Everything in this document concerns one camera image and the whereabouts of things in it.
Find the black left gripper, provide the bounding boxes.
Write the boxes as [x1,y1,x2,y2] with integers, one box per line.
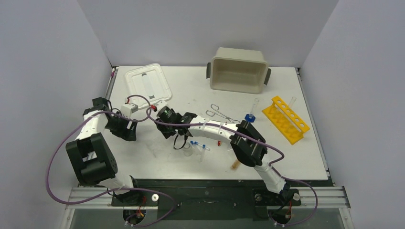
[105,112,137,141]

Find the blue capped vial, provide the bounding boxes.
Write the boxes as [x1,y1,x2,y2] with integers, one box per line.
[193,142,211,151]
[200,145,206,162]
[190,141,200,155]

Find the yellow test tube rack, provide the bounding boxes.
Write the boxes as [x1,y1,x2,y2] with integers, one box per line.
[261,96,310,145]

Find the large clear test tube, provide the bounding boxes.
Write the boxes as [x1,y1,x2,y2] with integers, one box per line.
[288,96,297,108]

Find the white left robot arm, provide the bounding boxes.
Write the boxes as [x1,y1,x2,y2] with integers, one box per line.
[65,97,143,205]

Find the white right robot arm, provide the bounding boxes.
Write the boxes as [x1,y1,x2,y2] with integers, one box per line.
[150,105,288,204]

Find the white plastic tub lid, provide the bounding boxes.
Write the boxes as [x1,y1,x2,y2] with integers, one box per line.
[124,63,172,109]

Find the small glass jar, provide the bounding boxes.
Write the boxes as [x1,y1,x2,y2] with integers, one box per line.
[182,143,194,156]

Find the metal crucible tongs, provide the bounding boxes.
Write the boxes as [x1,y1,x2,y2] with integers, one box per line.
[205,104,240,124]

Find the beige plastic tub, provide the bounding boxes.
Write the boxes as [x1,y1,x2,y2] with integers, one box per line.
[206,47,271,94]

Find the graduated cylinder blue base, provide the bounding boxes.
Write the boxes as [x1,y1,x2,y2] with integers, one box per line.
[245,98,260,123]

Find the test tube brush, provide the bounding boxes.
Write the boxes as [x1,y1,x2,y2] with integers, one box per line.
[230,160,241,171]

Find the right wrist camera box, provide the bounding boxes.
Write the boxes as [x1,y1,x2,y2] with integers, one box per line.
[151,100,168,112]

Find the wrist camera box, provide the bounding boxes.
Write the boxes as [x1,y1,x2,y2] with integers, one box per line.
[120,99,139,118]
[151,100,168,112]

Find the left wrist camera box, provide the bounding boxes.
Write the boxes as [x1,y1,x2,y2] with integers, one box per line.
[120,99,139,118]

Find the black base frame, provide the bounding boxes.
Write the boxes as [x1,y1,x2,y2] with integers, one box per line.
[111,179,332,223]

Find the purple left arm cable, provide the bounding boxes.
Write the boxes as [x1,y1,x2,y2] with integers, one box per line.
[45,94,177,229]

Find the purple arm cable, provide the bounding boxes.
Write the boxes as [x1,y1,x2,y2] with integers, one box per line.
[45,94,177,229]
[146,107,319,228]

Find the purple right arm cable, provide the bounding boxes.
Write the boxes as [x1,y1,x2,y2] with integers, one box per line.
[146,107,319,228]

